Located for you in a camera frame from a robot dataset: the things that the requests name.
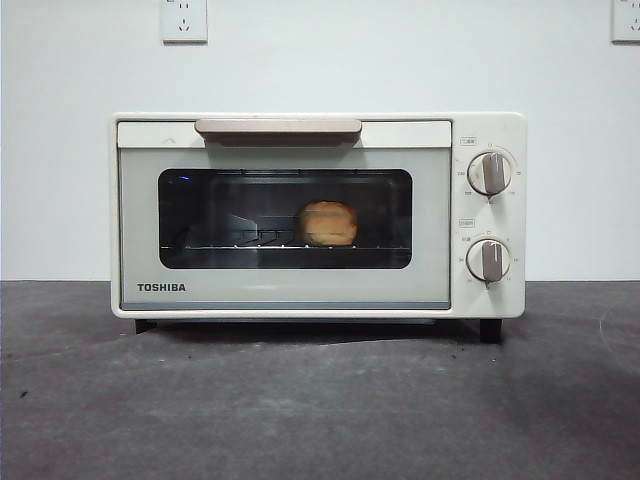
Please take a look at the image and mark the golden bread loaf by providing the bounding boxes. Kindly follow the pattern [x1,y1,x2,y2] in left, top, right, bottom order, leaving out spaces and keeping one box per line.
[297,200,360,248]

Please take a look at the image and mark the cream brown oven knob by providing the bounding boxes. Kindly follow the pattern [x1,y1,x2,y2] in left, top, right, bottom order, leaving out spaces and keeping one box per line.
[465,238,513,288]
[466,151,515,197]

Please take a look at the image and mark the cream Toshiba toaster oven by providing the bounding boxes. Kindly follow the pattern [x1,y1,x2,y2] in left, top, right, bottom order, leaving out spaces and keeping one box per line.
[107,111,529,344]

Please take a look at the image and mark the metal wire oven rack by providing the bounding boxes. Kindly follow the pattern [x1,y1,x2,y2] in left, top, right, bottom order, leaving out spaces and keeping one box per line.
[160,228,410,253]

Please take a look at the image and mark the white wall socket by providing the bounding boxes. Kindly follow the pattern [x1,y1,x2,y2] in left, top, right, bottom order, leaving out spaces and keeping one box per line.
[160,0,209,44]
[610,0,640,44]

